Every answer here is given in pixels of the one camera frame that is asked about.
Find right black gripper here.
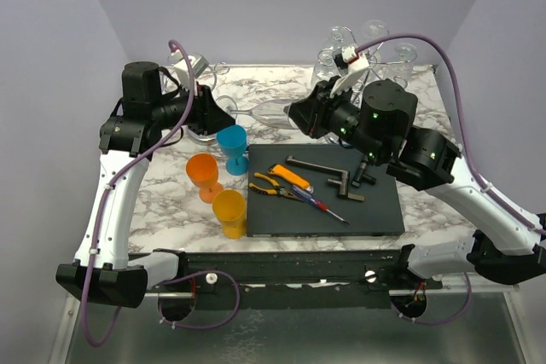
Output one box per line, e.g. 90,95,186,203
282,76,385,164

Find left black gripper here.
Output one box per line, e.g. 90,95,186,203
152,79,235,135

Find small clear wine glass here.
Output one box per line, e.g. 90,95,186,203
216,95,294,130

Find clear tumbler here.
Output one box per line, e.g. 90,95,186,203
391,43,417,89

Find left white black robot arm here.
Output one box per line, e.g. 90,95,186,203
55,57,235,308

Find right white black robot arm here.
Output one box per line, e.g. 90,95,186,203
285,78,545,289

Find tall chrome wine glass rack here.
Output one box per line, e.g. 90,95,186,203
318,33,398,107

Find blue plastic goblet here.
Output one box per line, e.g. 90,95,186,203
217,124,248,176

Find orange plastic goblet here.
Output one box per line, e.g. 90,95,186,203
186,153,224,204

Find yellow utility knife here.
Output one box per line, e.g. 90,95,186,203
268,164,313,194

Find dark grey tray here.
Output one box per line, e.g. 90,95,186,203
247,144,404,237

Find red blue screwdriver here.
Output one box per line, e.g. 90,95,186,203
291,185,349,225

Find black t-shaped tool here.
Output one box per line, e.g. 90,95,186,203
351,159,376,188

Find yellow plastic cup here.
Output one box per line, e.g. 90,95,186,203
212,190,247,240

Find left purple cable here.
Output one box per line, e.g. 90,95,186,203
79,39,241,348

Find small chrome wire rack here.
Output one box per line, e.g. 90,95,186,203
186,61,230,146

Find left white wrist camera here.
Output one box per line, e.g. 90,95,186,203
168,51,210,88

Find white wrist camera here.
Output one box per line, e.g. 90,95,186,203
330,45,370,97
168,51,210,88

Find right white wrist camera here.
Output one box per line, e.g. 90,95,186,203
330,45,370,97

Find long black metal bracket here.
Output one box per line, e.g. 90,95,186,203
285,155,365,202

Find yellow handled pliers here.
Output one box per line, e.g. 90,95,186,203
248,172,302,202

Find aluminium frame rail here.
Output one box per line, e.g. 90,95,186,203
67,257,520,298

